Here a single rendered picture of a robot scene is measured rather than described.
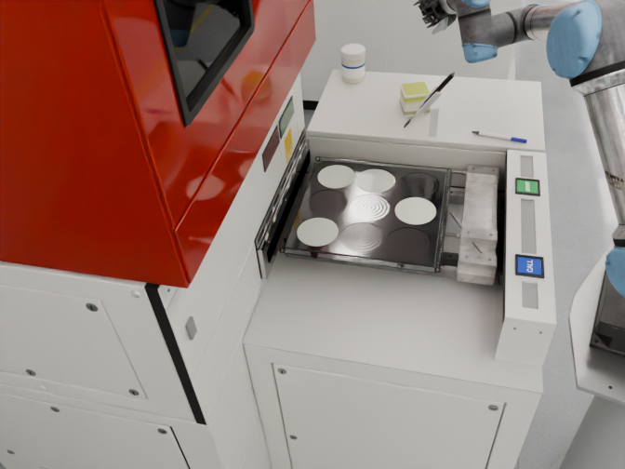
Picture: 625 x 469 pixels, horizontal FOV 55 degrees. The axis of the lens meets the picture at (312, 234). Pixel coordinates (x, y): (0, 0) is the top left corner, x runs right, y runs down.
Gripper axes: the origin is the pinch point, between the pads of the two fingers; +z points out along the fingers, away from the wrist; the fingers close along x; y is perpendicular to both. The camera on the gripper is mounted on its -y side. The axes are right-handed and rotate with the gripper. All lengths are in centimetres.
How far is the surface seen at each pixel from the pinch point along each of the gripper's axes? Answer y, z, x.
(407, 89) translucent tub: 19.8, -7.3, 13.8
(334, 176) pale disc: 50, -13, 19
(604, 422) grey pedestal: 35, -50, 100
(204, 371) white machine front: 96, -63, 22
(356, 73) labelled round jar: 24.6, 11.5, 4.3
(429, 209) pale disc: 38, -31, 36
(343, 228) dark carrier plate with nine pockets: 57, -31, 27
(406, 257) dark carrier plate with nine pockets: 50, -42, 37
